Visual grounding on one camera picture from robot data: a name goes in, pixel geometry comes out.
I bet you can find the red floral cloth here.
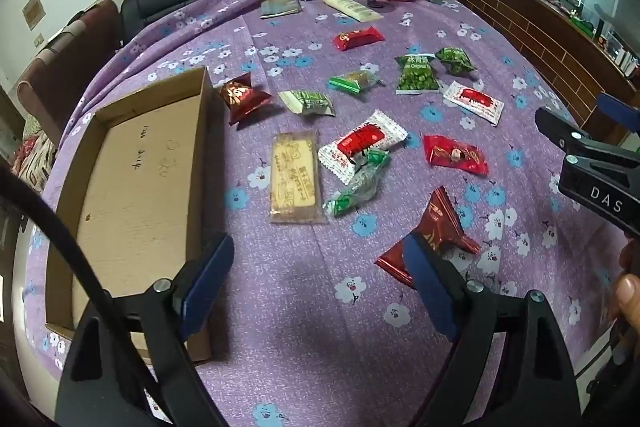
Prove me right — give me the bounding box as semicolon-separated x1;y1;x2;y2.
10;134;57;190

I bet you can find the clear green candy packet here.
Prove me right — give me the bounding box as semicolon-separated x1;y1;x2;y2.
322;149;391;219

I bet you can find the clear biscuit packet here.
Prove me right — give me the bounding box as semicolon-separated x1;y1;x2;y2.
269;131;328;225

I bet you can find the person's right hand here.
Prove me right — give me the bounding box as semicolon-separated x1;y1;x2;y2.
602;236;640;358

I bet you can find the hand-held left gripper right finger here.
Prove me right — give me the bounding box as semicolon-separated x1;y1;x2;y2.
401;233;584;427

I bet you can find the grey booklet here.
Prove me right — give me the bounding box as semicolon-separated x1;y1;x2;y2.
260;0;304;19

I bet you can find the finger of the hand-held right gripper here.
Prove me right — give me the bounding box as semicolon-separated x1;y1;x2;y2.
597;92;640;132
535;106;602;154

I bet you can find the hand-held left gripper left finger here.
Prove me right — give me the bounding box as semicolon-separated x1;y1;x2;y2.
56;233;236;427

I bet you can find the bright red snack packet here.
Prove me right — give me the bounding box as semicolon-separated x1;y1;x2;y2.
422;134;490;178

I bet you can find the purple floral tablecloth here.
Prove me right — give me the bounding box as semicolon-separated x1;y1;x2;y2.
20;0;640;427

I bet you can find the large green pea packet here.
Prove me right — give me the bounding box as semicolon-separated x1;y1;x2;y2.
394;53;441;96

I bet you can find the brown armchair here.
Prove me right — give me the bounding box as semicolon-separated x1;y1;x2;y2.
16;0;122;142

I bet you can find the long red snack packet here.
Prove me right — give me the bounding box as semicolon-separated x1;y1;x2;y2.
333;27;386;52

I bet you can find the shallow cardboard box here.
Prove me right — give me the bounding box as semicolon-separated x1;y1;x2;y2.
44;66;226;365

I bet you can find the white red snack packet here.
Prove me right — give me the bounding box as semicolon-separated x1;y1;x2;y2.
317;109;409;186
442;80;505;128

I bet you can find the small green pea packet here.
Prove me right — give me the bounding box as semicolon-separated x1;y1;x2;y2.
434;47;477;78

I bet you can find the wooden display cabinet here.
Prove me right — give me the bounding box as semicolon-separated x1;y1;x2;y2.
430;0;640;144

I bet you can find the green white snack packet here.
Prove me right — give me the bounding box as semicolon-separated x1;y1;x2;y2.
278;89;336;118

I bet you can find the green clear pastry packet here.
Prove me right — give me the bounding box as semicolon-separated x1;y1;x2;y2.
328;69;386;95

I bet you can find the dark red foil snack packet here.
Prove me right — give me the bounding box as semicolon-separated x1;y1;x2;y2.
375;186;482;290

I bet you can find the black cable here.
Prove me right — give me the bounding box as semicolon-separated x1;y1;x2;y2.
0;164;171;427

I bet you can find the cream tube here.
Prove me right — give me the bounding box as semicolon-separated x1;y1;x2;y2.
319;0;384;24

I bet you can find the small wall plaque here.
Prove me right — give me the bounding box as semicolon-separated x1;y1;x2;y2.
22;0;47;30

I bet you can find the dark red triangular snack packet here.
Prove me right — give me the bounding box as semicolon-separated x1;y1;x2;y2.
217;73;273;126

